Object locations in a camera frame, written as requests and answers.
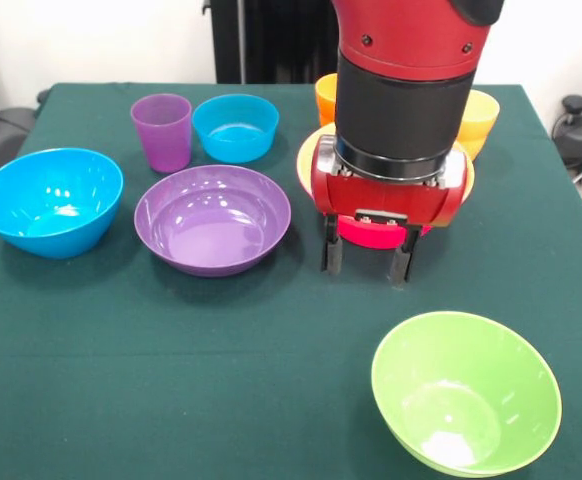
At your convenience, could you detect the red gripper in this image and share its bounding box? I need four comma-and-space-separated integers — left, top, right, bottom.
310, 134, 475, 287

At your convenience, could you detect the pink bowl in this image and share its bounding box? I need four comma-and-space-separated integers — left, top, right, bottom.
320, 212, 433, 251

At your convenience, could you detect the purple bowl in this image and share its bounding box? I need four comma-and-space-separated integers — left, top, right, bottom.
133, 164, 293, 279

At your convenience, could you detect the green bowl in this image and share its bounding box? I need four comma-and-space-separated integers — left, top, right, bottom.
370, 310, 564, 478

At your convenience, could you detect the orange cup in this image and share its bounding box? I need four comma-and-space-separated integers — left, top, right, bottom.
314, 72, 341, 129

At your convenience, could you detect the dark green table cloth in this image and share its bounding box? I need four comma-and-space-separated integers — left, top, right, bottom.
0, 82, 582, 480

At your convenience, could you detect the yellow cup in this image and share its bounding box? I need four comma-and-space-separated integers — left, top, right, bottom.
456, 89, 501, 162

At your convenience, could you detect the small blue bowl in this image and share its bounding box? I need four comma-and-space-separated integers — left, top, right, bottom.
191, 93, 281, 165

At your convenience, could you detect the purple cup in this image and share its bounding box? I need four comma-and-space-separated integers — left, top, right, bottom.
130, 93, 193, 174

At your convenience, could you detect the large blue bowl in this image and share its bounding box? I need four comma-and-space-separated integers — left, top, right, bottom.
0, 147, 125, 260

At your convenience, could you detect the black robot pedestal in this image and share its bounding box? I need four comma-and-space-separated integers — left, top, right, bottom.
203, 0, 342, 85

